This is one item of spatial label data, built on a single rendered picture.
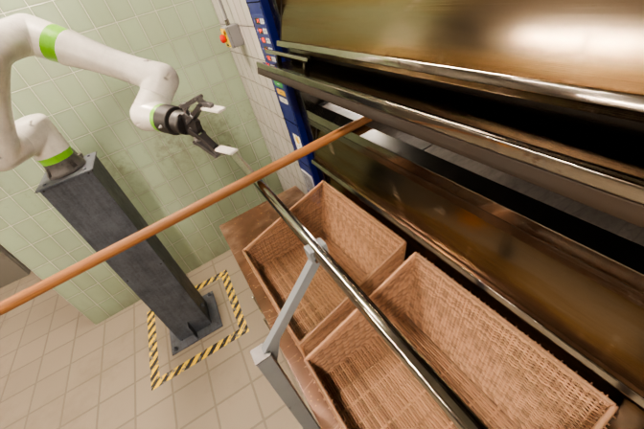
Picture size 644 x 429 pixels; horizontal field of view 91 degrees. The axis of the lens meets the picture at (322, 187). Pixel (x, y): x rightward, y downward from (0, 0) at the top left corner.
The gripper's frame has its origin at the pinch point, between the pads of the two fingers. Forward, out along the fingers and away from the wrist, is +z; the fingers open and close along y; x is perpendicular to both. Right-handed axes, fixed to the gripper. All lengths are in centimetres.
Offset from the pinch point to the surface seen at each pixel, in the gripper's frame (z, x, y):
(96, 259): -13.9, 41.5, 18.2
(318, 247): 40.3, 19.3, 11.6
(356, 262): 30, -23, 71
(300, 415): 38, 37, 70
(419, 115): 56, 7, -17
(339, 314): 38, 9, 56
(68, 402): -107, 75, 154
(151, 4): -102, -66, -22
